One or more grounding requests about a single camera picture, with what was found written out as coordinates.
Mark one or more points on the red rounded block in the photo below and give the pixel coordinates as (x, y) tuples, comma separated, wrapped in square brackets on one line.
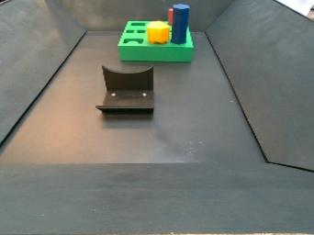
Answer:
[(170, 16)]

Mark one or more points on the black curved fixture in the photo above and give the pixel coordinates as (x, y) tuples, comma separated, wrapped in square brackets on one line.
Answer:
[(128, 91)]

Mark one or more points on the yellow wedge block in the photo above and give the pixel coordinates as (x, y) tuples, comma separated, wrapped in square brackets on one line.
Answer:
[(158, 32)]

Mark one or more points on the blue hexagonal prism block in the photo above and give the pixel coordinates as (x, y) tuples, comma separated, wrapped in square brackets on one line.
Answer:
[(179, 23)]

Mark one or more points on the green shape sorter board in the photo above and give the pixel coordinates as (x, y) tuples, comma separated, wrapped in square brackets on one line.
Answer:
[(136, 49)]

